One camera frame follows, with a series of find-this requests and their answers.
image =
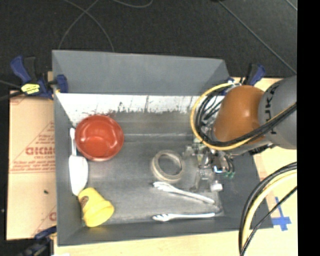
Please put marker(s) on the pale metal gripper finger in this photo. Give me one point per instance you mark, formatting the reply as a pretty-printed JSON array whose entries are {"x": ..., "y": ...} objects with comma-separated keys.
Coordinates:
[
  {"x": 203, "y": 180},
  {"x": 194, "y": 150}
]

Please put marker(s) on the white plastic fork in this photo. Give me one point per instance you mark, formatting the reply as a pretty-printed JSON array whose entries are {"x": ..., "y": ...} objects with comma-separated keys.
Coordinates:
[
  {"x": 185, "y": 216},
  {"x": 182, "y": 192}
]

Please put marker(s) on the beige tape roll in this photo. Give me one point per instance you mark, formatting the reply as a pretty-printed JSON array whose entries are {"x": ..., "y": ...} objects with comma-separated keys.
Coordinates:
[{"x": 156, "y": 170}]

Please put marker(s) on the grey metal bin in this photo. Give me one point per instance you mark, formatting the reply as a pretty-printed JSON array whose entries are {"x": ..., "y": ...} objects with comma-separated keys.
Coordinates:
[{"x": 140, "y": 155}]

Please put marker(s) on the red bowl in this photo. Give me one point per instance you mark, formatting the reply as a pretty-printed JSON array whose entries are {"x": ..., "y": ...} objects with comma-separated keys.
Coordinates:
[{"x": 98, "y": 137}]

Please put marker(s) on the yellow plastic cup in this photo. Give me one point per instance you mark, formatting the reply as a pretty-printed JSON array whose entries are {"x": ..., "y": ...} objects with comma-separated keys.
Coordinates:
[{"x": 96, "y": 208}]

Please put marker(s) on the white plastic scoop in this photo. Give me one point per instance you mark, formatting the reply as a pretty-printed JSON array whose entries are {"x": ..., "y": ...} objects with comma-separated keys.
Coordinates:
[{"x": 78, "y": 172}]

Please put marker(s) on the brown cardboard board red print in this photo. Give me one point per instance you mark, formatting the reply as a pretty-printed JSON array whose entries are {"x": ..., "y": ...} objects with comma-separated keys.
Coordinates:
[{"x": 30, "y": 140}]

